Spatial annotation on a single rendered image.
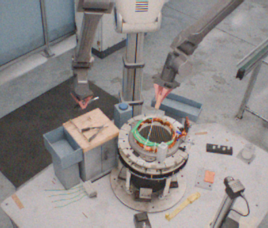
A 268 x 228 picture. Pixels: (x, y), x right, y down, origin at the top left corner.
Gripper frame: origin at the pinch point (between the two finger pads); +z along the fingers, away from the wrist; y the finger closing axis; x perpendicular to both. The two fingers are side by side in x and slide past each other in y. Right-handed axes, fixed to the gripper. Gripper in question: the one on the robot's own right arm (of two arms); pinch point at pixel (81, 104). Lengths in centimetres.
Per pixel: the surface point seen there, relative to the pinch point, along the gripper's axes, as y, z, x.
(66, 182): 10.1, 34.0, -17.3
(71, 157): 12.2, 14.5, -14.1
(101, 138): 12.3, 11.9, 1.8
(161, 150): 39.3, 1.3, 12.3
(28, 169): -71, 118, -13
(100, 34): -166, 91, 123
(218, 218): 76, -3, 5
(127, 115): 2.6, 18.9, 24.8
